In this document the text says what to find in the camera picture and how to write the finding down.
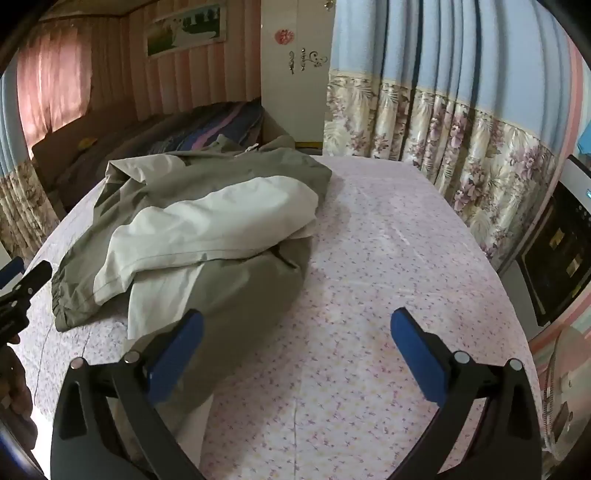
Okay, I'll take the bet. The striped blanket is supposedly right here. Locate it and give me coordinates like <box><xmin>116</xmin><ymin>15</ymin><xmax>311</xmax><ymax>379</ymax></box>
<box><xmin>148</xmin><ymin>99</ymin><xmax>266</xmax><ymax>155</ymax></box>

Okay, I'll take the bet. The bed with pink floral sheet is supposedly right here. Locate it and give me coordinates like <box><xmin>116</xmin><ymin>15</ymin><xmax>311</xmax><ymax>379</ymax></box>
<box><xmin>14</xmin><ymin>154</ymin><xmax>543</xmax><ymax>480</ymax></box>

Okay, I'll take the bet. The person's left hand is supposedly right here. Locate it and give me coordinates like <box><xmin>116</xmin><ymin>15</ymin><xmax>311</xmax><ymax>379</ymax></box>
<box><xmin>0</xmin><ymin>344</ymin><xmax>38</xmax><ymax>455</ymax></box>

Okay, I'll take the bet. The white wardrobe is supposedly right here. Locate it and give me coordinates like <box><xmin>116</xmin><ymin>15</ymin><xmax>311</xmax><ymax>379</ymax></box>
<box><xmin>261</xmin><ymin>0</ymin><xmax>335</xmax><ymax>148</ymax></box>

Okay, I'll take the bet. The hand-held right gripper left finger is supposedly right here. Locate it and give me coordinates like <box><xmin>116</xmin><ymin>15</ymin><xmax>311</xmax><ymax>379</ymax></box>
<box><xmin>50</xmin><ymin>309</ymin><xmax>206</xmax><ymax>480</ymax></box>

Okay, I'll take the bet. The framed wall picture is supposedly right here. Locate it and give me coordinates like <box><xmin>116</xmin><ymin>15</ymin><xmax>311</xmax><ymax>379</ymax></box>
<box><xmin>147</xmin><ymin>4</ymin><xmax>228</xmax><ymax>58</ymax></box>

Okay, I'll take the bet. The dark low bed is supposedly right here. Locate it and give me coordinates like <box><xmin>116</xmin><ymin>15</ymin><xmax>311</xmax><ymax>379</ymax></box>
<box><xmin>30</xmin><ymin>99</ymin><xmax>296</xmax><ymax>217</ymax></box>

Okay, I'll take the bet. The standing fan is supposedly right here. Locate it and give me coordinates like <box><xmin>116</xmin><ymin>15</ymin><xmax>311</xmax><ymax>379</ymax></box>
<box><xmin>538</xmin><ymin>325</ymin><xmax>591</xmax><ymax>462</ymax></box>

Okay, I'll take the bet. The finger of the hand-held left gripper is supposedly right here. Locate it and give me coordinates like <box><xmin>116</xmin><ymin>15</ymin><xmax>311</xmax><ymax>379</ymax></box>
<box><xmin>0</xmin><ymin>257</ymin><xmax>25</xmax><ymax>288</ymax></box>
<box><xmin>0</xmin><ymin>260</ymin><xmax>54</xmax><ymax>343</ymax></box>

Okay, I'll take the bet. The olive and cream jacket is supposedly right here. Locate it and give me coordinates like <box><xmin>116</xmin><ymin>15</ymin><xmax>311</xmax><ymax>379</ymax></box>
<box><xmin>50</xmin><ymin>135</ymin><xmax>333</xmax><ymax>480</ymax></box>

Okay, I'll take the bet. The pink curtain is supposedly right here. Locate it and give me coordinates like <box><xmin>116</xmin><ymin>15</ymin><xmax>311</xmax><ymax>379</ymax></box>
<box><xmin>16</xmin><ymin>18</ymin><xmax>93</xmax><ymax>148</ymax></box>

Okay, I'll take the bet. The blue floral curtain beside wardrobe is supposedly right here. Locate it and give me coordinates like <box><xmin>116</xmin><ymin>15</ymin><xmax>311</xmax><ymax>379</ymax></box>
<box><xmin>323</xmin><ymin>0</ymin><xmax>591</xmax><ymax>273</ymax></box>

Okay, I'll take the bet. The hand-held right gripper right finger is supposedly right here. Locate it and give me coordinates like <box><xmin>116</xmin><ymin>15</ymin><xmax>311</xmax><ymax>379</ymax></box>
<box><xmin>390</xmin><ymin>307</ymin><xmax>541</xmax><ymax>480</ymax></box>

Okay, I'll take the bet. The white appliance with black panel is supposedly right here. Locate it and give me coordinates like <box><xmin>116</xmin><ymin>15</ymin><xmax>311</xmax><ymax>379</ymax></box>
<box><xmin>516</xmin><ymin>154</ymin><xmax>591</xmax><ymax>326</ymax></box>

